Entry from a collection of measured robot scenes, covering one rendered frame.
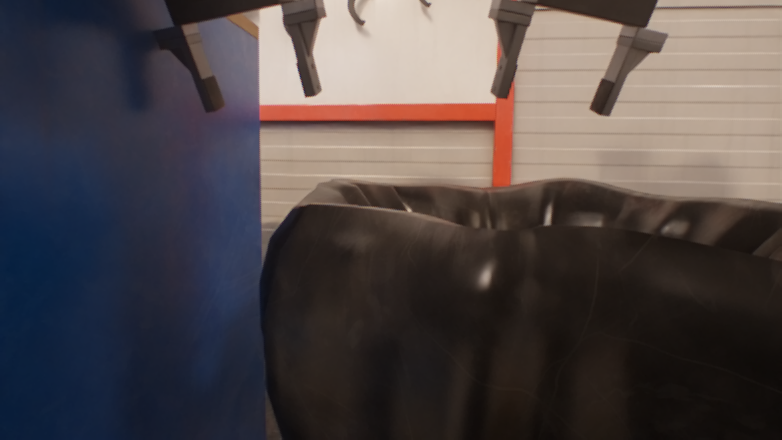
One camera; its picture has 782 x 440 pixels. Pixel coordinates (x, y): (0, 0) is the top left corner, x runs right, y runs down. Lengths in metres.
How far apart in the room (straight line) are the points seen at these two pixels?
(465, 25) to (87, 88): 1.10
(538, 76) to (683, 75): 0.44
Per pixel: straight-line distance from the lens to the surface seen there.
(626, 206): 0.58
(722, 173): 1.59
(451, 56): 1.33
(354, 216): 0.22
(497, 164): 1.29
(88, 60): 0.49
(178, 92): 0.58
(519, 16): 0.46
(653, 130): 1.48
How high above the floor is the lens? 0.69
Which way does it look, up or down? 5 degrees down
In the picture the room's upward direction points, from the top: 1 degrees clockwise
